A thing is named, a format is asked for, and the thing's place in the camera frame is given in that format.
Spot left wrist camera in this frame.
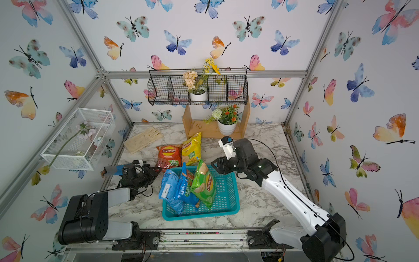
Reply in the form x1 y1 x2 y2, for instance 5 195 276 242
133 160 147 167

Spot black wire wall basket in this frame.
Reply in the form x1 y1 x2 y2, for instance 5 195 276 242
147 68 248 106

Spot dark blue chips bag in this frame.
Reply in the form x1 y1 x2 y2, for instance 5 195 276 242
159 169 183 215

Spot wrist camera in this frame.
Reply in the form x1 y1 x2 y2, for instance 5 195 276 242
218 136 236 160
133 160 147 167

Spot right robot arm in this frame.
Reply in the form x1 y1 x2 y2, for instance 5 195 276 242
211 136 347 262

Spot teal plastic basket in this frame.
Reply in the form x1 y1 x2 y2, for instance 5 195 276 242
162 166 240 221

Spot yellow Lay's chips bag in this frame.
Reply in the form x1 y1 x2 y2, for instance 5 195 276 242
182 132 202 166

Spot blue black work glove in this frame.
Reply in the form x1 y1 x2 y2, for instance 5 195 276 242
100 164 132 178

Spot red Lay's chips bag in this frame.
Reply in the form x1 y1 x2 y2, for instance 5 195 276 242
156 144 182 170

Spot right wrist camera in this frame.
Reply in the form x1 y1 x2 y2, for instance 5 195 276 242
218 136 236 160

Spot white pot beige flowers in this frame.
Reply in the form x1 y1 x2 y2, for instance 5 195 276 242
183 57 220 102

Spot white pot orange flowers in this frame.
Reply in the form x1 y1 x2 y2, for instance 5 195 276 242
204 105 239 136

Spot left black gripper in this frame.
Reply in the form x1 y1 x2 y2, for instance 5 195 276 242
134 166 161 188

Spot white mesh wall basket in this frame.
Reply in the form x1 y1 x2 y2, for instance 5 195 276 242
40 108 116 171

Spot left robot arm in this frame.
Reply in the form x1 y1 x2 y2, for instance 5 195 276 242
57 160 162 249

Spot pink artificial flower stem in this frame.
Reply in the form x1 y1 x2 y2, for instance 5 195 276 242
44 121 98 169

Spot green Lay's chips bag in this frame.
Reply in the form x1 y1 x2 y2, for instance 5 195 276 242
191 159 216 210

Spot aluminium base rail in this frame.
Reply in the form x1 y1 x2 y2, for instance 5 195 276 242
62 228 344 253

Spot light blue lime chips bag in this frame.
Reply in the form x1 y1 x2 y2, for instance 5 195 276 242
175 162 200 210

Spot wooden shelf stand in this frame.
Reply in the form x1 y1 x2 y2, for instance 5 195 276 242
182 102 251 140

